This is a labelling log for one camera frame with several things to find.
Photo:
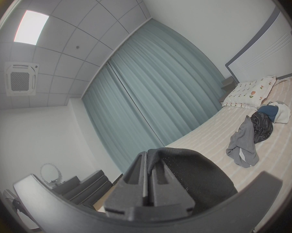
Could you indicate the dark blue garment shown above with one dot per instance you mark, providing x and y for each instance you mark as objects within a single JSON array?
[{"x": 268, "y": 112}]

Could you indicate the round white mirror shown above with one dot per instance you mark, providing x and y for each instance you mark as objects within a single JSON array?
[{"x": 50, "y": 173}]

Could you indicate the white garment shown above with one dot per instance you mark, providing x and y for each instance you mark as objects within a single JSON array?
[{"x": 283, "y": 114}]

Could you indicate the blue-green curtain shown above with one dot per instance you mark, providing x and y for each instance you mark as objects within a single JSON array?
[
  {"x": 165, "y": 81},
  {"x": 116, "y": 120}
]

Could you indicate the black T-shirt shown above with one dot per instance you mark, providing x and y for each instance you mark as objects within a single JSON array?
[{"x": 201, "y": 173}]

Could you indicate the white printed pillow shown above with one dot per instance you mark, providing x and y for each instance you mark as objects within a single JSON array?
[{"x": 250, "y": 91}]

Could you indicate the grey bedside table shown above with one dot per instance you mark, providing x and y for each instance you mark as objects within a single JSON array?
[{"x": 229, "y": 86}]

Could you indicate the grey garment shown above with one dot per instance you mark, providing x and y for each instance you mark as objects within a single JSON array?
[{"x": 245, "y": 142}]

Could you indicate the black shiny garment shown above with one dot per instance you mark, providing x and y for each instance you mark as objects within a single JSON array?
[{"x": 262, "y": 127}]

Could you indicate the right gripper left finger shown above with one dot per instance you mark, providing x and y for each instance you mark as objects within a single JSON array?
[{"x": 133, "y": 190}]

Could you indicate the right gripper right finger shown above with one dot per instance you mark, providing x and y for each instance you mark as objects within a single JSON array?
[{"x": 165, "y": 193}]

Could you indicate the black chest of drawers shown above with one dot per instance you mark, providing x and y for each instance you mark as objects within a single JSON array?
[{"x": 92, "y": 186}]

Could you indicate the bed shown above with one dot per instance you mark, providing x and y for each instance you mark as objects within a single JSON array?
[{"x": 209, "y": 139}]

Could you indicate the white ceiling air vent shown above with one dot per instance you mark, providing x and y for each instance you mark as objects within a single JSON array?
[{"x": 21, "y": 79}]

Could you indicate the ceiling light panel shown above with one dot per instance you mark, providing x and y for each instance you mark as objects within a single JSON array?
[{"x": 31, "y": 28}]

